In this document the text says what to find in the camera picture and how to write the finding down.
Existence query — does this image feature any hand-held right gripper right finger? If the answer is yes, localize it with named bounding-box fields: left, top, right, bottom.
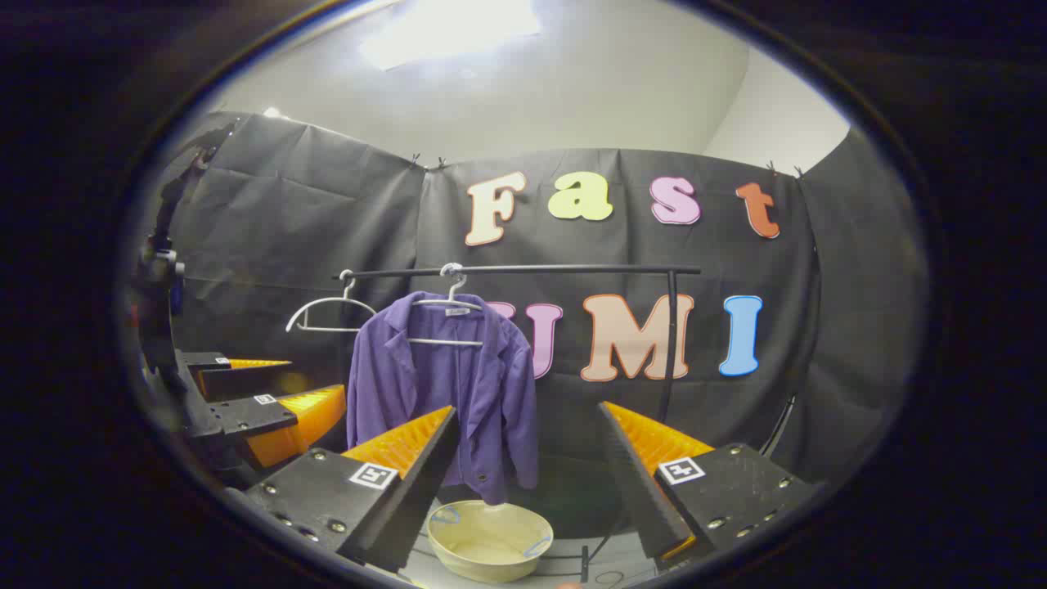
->
left=595, top=399, right=827, bottom=564

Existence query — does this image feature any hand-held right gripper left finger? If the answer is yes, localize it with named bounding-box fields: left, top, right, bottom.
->
left=244, top=404, right=461, bottom=574

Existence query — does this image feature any cream round laundry hamper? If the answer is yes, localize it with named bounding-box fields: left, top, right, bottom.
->
left=426, top=499, right=555, bottom=584

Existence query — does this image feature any purple shirt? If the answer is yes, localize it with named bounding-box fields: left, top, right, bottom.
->
left=346, top=291, right=541, bottom=506

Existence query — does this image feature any white wire hanger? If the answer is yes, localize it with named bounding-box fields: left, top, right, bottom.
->
left=285, top=270, right=379, bottom=335
left=407, top=263, right=488, bottom=348

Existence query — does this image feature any black metal clothes rack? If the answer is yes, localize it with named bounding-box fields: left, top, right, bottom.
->
left=335, top=263, right=704, bottom=583

